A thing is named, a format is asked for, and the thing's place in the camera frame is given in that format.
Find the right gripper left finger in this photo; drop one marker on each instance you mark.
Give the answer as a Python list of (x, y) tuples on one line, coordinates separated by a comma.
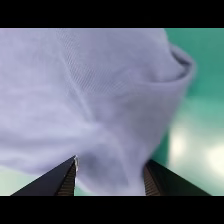
[(53, 182)]

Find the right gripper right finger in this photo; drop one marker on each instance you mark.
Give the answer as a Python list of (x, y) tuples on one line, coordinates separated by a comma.
[(171, 182)]

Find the pale grey shirt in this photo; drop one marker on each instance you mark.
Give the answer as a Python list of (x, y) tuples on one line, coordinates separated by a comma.
[(86, 100)]

